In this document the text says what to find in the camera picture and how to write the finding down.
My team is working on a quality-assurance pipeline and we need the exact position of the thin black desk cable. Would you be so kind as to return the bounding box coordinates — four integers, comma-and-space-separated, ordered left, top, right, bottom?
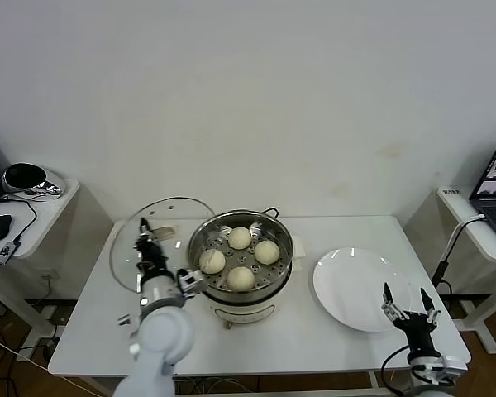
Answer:
0, 194, 38, 245

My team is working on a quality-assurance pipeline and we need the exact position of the white steamed baozi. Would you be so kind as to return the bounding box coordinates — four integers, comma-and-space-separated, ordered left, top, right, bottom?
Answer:
226, 266, 255, 293
198, 249, 227, 275
253, 240, 281, 265
227, 227, 251, 251

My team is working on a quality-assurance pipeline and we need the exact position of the cream electric cooker pot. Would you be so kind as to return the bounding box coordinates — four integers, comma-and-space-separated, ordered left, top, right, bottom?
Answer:
177, 235, 306, 332

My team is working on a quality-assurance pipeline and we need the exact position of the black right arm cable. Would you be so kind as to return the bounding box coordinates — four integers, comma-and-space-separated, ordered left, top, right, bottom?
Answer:
379, 346, 414, 397

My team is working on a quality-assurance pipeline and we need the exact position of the white work table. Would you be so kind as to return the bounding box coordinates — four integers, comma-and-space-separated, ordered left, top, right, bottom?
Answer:
47, 214, 471, 397

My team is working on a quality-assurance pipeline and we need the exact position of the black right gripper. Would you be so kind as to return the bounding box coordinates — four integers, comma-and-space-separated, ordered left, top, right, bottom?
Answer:
380, 282, 442, 361

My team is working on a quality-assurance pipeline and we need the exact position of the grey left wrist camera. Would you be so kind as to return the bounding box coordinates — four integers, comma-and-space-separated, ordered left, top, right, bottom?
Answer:
175, 267, 206, 297

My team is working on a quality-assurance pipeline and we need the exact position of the white side table with cable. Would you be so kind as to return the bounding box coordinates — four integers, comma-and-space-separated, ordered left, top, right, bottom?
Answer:
401, 184, 496, 356

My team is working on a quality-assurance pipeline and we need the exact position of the white laptop charger cable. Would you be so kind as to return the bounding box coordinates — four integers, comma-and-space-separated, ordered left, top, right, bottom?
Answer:
444, 213, 487, 261

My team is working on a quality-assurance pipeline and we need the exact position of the chrome and black headset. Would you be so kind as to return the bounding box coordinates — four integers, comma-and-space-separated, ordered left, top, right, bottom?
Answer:
0, 162, 65, 198

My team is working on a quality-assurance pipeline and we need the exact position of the stainless steel steamer basket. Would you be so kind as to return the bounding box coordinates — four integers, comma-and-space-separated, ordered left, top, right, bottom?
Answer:
188, 209, 306, 293

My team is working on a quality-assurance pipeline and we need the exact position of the black hanging power adapter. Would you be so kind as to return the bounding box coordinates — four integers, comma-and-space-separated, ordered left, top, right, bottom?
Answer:
429, 258, 450, 286

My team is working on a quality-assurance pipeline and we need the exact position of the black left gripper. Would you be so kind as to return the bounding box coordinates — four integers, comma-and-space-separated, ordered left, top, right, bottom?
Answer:
135, 217, 169, 283

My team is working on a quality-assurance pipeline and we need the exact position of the white floor cable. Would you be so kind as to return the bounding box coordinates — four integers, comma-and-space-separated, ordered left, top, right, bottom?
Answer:
0, 333, 50, 371

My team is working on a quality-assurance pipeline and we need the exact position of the round glass pot lid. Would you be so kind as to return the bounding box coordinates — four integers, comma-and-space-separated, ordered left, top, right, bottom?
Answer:
109, 196, 216, 294

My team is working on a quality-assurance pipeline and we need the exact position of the white labelled power strip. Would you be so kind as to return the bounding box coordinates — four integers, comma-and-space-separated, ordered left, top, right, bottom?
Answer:
437, 185, 464, 202

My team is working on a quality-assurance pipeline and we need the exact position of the white side table with mouse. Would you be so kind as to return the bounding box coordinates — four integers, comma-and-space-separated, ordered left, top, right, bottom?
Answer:
0, 179, 113, 363

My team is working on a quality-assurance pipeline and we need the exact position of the white round plate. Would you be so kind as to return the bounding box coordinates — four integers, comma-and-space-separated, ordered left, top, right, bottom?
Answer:
312, 246, 412, 333

